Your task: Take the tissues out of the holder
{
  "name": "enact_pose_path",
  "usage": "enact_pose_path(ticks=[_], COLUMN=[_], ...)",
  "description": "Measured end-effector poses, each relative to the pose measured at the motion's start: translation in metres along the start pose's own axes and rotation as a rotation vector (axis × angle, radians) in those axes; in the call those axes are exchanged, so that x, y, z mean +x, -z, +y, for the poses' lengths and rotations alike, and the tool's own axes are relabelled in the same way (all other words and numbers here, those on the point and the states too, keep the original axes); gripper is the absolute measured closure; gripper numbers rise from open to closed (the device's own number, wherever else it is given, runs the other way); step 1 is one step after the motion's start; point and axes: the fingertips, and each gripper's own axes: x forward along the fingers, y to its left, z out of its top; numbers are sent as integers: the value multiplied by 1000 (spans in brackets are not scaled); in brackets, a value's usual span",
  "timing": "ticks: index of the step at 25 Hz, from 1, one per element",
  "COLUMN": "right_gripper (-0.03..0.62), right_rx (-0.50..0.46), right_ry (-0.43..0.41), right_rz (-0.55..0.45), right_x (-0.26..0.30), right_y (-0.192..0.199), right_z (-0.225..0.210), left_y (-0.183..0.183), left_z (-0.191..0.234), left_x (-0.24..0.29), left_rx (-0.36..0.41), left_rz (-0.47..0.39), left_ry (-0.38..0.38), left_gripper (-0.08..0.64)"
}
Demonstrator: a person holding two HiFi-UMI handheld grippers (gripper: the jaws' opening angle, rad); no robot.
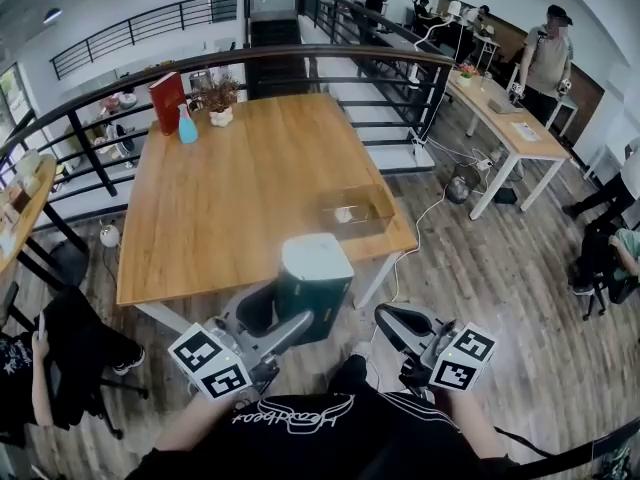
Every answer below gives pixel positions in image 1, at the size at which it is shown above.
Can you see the person's black printed shirt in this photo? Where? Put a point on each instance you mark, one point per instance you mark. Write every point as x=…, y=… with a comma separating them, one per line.
x=320, y=433

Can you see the grey flat box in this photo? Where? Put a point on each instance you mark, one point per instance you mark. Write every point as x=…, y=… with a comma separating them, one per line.
x=504, y=105

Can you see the white round floor device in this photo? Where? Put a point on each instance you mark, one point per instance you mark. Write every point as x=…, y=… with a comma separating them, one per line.
x=110, y=235

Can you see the person's shoe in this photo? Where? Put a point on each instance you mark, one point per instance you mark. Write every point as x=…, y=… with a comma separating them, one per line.
x=361, y=350

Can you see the person's left forearm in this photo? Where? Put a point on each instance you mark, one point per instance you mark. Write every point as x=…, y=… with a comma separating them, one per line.
x=192, y=425

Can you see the red book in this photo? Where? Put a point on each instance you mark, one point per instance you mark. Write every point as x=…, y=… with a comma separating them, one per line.
x=167, y=103

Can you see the light blue spray bottle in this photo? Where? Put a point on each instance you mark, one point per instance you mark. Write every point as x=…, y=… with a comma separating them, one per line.
x=188, y=127

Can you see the black pendant lamp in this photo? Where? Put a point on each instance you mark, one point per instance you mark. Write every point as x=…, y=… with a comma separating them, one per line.
x=52, y=15

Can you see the long wooden desk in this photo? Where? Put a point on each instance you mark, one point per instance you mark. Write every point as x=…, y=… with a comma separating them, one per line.
x=505, y=118

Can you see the clear acrylic tissue holder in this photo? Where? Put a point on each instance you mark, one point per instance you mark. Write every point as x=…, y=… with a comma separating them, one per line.
x=357, y=213

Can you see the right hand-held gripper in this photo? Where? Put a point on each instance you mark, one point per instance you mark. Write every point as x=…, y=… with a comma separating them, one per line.
x=457, y=363

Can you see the small flowering pot plant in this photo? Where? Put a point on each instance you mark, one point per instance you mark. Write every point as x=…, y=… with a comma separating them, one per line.
x=467, y=73

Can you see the person's right forearm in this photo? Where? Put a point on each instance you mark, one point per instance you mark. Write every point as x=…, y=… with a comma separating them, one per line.
x=475, y=423

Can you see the black metal railing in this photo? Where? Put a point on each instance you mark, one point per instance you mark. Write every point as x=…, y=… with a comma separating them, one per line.
x=250, y=60

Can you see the dried plant in white pot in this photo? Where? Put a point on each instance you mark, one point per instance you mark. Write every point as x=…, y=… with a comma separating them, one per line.
x=220, y=100

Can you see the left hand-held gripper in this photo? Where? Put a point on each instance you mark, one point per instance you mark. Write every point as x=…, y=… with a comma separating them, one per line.
x=207, y=363

